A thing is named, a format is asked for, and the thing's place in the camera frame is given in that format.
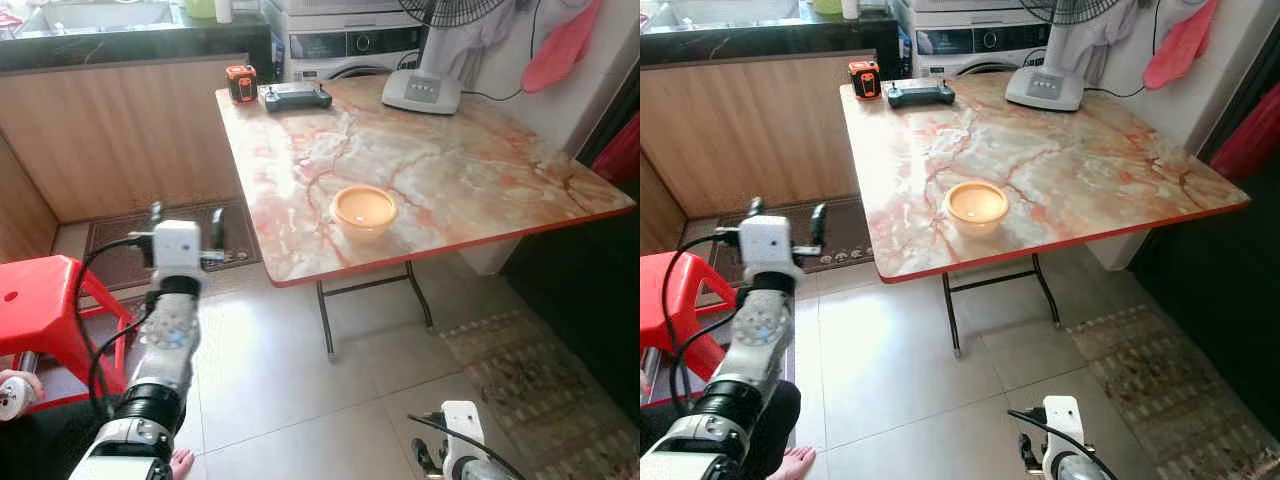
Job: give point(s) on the white round object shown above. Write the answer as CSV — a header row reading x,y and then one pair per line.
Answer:
x,y
12,405

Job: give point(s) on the person's black trouser leg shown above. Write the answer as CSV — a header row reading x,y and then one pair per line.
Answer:
x,y
40,450
775,420

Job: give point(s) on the person's bare foot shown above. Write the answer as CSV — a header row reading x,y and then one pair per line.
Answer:
x,y
182,465
795,465

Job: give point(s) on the grey hanging cloth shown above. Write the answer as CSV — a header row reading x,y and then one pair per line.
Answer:
x,y
1120,30
500,35

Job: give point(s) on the wooden cabinet panel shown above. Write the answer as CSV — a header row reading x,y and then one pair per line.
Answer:
x,y
120,140
740,140

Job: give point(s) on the orange plastic bowl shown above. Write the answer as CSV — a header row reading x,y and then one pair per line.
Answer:
x,y
362,215
976,212

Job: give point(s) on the red plastic stool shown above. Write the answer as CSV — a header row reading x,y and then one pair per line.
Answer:
x,y
50,300
670,295

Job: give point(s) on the patterned floor rug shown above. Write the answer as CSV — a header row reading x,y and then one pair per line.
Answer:
x,y
1170,390
540,390

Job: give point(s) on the pink-red cloth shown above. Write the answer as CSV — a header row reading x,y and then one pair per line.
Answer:
x,y
560,55
1180,50

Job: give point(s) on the white standing fan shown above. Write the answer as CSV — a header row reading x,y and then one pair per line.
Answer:
x,y
420,90
1045,88

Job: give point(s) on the white bottle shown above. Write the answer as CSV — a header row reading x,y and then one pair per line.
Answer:
x,y
850,8
224,10

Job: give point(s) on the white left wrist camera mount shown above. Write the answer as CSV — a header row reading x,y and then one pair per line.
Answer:
x,y
770,245
178,248

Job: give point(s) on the black remote controller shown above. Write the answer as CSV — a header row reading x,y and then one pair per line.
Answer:
x,y
295,97
920,93

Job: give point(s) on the orange black small device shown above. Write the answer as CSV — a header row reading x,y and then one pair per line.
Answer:
x,y
241,85
864,80

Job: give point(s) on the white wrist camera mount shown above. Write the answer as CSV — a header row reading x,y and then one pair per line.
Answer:
x,y
1063,420
770,245
178,248
463,425

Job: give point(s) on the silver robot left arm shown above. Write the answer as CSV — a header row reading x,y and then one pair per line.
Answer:
x,y
165,350
755,345

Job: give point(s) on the green cup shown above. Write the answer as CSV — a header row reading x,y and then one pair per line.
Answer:
x,y
826,6
198,8

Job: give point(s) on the white washing machine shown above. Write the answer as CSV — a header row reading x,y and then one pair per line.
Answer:
x,y
340,45
960,42

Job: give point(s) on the black stone counter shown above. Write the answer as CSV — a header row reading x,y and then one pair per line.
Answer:
x,y
760,45
130,48

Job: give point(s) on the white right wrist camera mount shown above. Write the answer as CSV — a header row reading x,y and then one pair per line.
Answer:
x,y
463,425
1063,420

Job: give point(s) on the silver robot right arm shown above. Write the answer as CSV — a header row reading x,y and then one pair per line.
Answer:
x,y
485,472
1085,472

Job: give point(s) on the dark door mat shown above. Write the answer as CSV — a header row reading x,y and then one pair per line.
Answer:
x,y
850,240
110,265

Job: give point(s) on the person's hand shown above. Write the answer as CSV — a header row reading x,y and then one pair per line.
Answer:
x,y
25,380

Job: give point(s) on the steel sink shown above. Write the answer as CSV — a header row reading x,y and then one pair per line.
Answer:
x,y
720,15
90,18

